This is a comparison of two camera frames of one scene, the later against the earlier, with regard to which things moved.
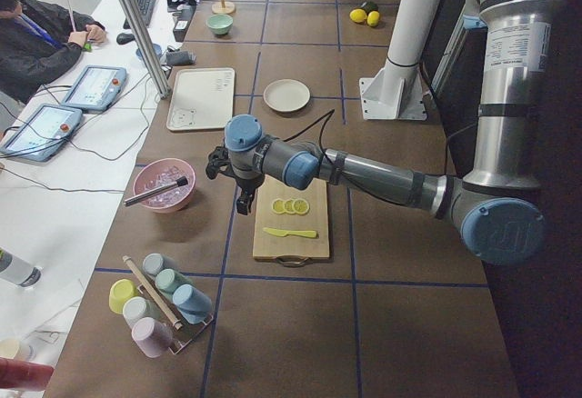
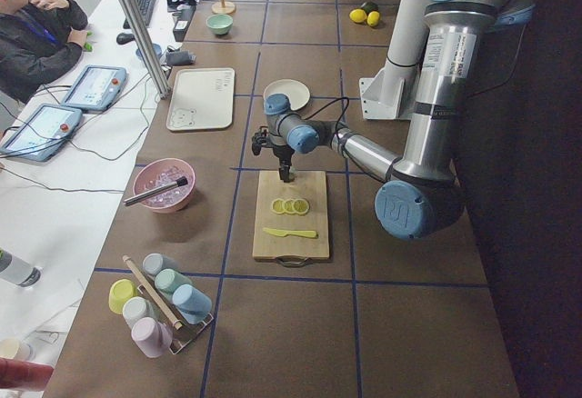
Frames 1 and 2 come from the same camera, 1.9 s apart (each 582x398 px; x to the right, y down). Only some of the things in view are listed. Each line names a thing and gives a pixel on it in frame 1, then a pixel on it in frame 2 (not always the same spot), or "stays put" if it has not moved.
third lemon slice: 300,206 stays put
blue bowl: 157,48 stays put
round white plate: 286,95 stays put
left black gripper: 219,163 to 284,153
